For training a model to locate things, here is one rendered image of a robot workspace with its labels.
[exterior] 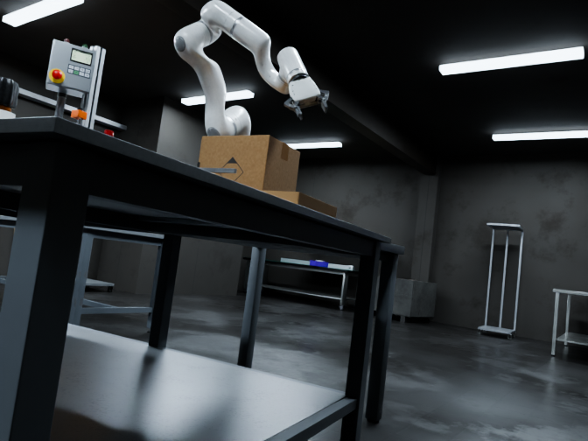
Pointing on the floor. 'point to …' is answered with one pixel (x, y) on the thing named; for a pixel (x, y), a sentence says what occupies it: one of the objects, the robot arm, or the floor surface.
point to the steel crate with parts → (412, 300)
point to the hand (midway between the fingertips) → (312, 111)
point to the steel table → (566, 323)
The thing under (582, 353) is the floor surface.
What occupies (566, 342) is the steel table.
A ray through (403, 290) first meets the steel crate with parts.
